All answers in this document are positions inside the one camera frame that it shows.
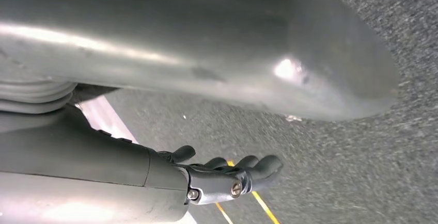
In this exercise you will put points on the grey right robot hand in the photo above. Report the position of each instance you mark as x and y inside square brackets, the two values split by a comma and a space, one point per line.
[205, 44]

